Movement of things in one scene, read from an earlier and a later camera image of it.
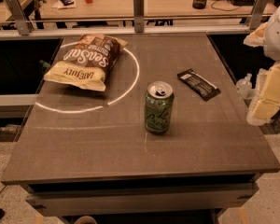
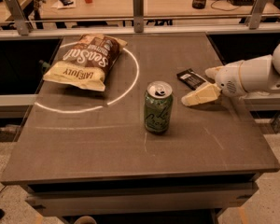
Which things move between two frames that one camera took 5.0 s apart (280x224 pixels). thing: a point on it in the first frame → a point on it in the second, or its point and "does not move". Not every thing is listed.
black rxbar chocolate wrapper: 201,86 does not move
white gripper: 278,36 → 230,79
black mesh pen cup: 200,2 does not move
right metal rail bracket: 259,6 does not move
